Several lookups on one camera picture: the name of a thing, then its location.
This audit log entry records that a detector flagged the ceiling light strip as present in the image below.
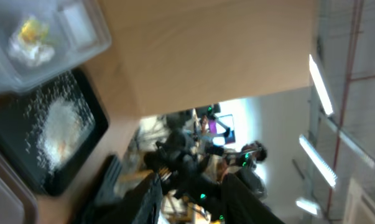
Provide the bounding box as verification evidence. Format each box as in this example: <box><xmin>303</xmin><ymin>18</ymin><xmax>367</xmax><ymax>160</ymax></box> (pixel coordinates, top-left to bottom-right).
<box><xmin>308</xmin><ymin>54</ymin><xmax>334</xmax><ymax>116</ymax></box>
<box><xmin>299</xmin><ymin>134</ymin><xmax>337</xmax><ymax>189</ymax></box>
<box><xmin>295</xmin><ymin>197</ymin><xmax>320</xmax><ymax>216</ymax></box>

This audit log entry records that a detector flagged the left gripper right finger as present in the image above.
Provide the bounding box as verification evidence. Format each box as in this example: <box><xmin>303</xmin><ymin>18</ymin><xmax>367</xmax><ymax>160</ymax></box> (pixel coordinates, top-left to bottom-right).
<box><xmin>221</xmin><ymin>174</ymin><xmax>284</xmax><ymax>224</ymax></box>

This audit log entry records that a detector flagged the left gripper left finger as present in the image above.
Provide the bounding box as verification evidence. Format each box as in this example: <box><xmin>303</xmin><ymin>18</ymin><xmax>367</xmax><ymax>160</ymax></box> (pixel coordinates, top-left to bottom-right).
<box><xmin>96</xmin><ymin>173</ymin><xmax>163</xmax><ymax>224</ymax></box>

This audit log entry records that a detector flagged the black waste tray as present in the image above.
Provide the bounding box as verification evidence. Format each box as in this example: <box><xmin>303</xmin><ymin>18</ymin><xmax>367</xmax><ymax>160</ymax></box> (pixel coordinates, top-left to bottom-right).
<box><xmin>0</xmin><ymin>68</ymin><xmax>108</xmax><ymax>197</ymax></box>

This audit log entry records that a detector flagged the white tissue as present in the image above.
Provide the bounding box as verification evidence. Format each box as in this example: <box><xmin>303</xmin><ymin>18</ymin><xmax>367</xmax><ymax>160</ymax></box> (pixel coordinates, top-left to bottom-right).
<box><xmin>8</xmin><ymin>39</ymin><xmax>55</xmax><ymax>67</ymax></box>

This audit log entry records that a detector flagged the clear plastic bin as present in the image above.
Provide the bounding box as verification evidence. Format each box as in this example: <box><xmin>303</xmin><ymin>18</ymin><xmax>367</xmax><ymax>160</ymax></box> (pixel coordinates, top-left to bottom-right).
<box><xmin>0</xmin><ymin>0</ymin><xmax>111</xmax><ymax>94</ymax></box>

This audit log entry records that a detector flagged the green orange snack wrapper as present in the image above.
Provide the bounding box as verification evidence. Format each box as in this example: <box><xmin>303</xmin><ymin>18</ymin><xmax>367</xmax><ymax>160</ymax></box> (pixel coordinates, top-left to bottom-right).
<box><xmin>17</xmin><ymin>16</ymin><xmax>49</xmax><ymax>44</ymax></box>

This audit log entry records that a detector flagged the pile of rice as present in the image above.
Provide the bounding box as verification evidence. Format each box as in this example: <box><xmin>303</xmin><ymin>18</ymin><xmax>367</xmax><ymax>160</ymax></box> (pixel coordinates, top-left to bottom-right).
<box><xmin>24</xmin><ymin>73</ymin><xmax>91</xmax><ymax>175</ymax></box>

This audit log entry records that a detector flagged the person in background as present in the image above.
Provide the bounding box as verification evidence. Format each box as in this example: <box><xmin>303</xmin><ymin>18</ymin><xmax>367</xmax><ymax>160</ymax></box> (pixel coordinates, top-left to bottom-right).
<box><xmin>218</xmin><ymin>140</ymin><xmax>269</xmax><ymax>200</ymax></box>

